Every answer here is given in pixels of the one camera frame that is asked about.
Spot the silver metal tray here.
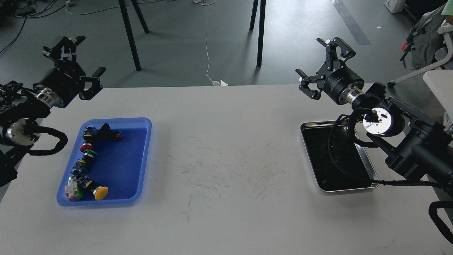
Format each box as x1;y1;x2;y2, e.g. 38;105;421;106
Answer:
300;121;379;195

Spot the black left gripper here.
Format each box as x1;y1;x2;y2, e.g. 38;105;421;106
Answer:
34;35;106;108

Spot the black table leg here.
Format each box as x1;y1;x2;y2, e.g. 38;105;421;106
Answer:
249;0;266;67
118;0;149;72

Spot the blue plastic tray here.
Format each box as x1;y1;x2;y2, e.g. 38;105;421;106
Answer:
56;117;152;206

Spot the grey backpack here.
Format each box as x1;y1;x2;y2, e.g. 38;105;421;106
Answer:
400;4;446;70

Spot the yellow push button switch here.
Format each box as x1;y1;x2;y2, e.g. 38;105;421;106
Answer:
85;180;109;200

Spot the green white switch block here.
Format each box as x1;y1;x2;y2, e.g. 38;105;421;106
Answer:
64;176;84;202

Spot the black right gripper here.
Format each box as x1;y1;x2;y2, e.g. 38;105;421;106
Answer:
296;37;364;105

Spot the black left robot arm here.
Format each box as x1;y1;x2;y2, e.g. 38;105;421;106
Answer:
0;36;105;187

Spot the green push button switch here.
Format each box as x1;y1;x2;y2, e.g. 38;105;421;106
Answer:
73;149;98;171

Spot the red push button switch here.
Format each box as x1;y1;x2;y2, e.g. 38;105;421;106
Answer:
79;141;95;153

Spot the black right table leg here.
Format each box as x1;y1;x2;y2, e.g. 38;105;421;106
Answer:
249;0;266;67

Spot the white cardboard box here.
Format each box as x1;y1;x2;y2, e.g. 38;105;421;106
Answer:
383;0;406;13

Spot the white side table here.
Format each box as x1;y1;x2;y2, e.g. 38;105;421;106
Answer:
423;70;453;134

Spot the white floor cable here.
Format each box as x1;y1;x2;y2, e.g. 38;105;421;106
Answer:
193;0;229;86

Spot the black left table leg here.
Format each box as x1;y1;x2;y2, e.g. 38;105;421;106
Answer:
118;0;149;72

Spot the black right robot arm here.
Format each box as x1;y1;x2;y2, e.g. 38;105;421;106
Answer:
296;37;453;197

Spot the white office chair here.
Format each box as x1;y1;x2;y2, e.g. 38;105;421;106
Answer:
387;17;452;88

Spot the black red industrial part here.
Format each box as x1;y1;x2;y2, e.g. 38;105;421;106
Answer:
97;123;122;141

